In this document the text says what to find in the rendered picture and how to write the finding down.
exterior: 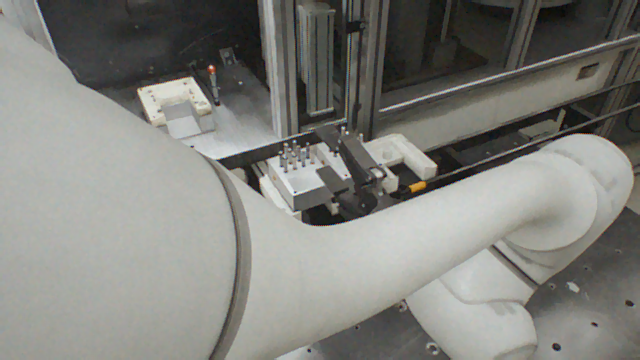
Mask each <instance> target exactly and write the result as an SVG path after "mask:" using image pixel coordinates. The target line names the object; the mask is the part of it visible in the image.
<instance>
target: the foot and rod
mask: <svg viewBox="0 0 640 360"><path fill-rule="evenodd" d="M123 1H124V5H125V8H126V12H127V14H128V15H130V17H131V19H132V21H133V22H136V21H142V20H147V19H152V18H158V17H164V16H169V15H175V13H174V8H173V3H172V0H123Z"/></svg>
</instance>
